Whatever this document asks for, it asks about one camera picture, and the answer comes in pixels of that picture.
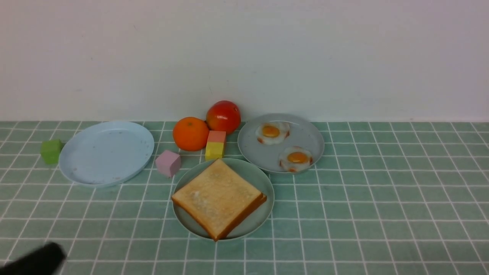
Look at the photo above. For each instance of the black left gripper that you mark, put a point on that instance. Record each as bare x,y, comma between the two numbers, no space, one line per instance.
45,260

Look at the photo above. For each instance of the toast slice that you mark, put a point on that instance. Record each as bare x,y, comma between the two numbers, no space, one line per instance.
217,196

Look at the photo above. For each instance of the green cube block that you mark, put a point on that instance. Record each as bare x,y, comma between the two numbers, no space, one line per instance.
50,151

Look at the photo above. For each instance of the light blue plate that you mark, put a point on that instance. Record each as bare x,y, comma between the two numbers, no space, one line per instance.
106,154

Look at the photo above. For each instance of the pink cube block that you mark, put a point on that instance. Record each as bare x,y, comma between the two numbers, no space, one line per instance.
168,163

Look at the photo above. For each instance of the orange fruit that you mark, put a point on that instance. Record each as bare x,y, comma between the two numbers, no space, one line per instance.
190,134

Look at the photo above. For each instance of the yellow block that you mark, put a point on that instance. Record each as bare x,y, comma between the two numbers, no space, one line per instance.
214,150

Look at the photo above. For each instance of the salmon pink block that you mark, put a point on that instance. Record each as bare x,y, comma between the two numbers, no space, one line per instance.
217,136

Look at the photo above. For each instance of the green plate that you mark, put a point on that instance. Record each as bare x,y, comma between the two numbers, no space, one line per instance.
259,221

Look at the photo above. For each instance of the red apple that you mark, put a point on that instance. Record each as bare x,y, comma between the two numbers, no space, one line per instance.
224,116

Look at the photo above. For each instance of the fried egg back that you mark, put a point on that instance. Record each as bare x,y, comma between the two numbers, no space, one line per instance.
272,133

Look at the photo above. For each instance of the fried egg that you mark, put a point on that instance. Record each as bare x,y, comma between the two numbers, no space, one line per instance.
294,159
272,133

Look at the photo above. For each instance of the fried egg front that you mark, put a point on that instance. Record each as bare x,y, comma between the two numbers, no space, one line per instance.
294,159

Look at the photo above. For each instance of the grey plate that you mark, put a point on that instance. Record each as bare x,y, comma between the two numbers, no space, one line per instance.
302,134

